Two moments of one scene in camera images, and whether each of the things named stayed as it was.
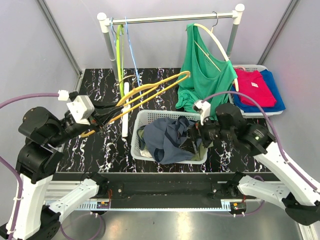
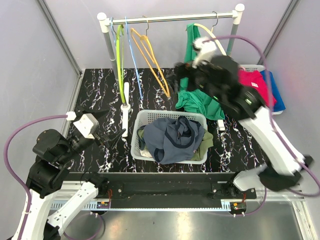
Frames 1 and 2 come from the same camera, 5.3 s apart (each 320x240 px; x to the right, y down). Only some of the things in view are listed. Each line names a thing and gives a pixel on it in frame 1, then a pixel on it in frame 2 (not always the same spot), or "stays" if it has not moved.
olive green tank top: x=198 y=154 stays
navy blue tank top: x=163 y=137 stays
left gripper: x=103 y=115 -> x=101 y=141
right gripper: x=199 y=131 -> x=181 y=70
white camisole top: x=145 y=152 stays
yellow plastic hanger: x=139 y=92 -> x=146 y=48
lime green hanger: x=120 y=33 stays
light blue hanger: x=133 y=54 stays
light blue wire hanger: x=114 y=36 stays
